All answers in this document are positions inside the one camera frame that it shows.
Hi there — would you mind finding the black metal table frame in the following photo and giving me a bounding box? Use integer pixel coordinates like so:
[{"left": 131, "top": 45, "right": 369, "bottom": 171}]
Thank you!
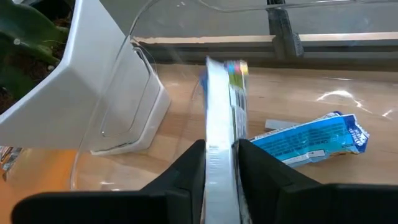
[{"left": 132, "top": 30, "right": 398, "bottom": 71}]

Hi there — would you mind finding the blue wrapper granola bar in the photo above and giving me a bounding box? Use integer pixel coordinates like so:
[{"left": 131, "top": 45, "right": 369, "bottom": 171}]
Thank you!
[
  {"left": 200, "top": 56, "right": 250, "bottom": 224},
  {"left": 249, "top": 111, "right": 371, "bottom": 169}
]

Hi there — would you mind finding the black table clamp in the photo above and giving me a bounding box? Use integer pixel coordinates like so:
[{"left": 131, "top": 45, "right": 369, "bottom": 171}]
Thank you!
[{"left": 266, "top": 0, "right": 305, "bottom": 59}]

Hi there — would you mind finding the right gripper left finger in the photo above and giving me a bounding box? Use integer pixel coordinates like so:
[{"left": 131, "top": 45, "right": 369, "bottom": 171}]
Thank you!
[{"left": 12, "top": 139, "right": 208, "bottom": 224}]

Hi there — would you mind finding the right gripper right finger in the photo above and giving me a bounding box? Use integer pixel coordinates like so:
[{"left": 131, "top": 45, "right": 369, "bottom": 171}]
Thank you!
[{"left": 233, "top": 139, "right": 398, "bottom": 224}]

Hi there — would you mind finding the clear plastic bin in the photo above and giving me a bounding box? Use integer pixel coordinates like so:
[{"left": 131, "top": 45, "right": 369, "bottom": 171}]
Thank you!
[{"left": 68, "top": 0, "right": 398, "bottom": 191}]

